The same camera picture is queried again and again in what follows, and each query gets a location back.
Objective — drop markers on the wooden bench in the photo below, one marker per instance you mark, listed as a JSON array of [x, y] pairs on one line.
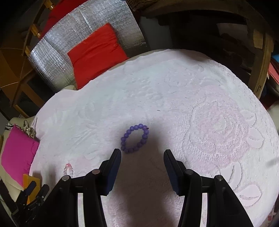
[[261, 65]]

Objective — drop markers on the orange box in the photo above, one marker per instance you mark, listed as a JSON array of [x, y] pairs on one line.
[[27, 181]]

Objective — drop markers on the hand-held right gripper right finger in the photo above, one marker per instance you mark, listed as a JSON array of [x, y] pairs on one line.
[[172, 172]]

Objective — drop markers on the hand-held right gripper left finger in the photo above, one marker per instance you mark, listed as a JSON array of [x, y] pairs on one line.
[[113, 172]]

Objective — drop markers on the patterned cloth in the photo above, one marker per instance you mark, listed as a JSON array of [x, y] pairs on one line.
[[28, 129]]

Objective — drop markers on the red cushion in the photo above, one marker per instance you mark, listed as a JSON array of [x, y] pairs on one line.
[[96, 54]]

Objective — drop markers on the beige sofa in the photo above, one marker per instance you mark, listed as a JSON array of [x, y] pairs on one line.
[[16, 119]]

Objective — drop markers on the silver foil mat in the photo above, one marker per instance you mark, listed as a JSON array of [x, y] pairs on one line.
[[54, 48]]

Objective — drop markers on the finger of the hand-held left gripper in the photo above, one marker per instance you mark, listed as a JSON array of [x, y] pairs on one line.
[[42, 189], [30, 187]]

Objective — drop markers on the wooden chair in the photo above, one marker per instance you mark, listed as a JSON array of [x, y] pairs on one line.
[[34, 30]]

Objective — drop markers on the pink cloth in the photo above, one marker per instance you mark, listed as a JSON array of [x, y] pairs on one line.
[[17, 152]]

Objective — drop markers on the red cloth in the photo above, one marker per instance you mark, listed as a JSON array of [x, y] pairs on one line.
[[63, 8]]

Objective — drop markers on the white embossed blanket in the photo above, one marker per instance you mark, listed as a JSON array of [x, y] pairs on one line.
[[174, 87]]

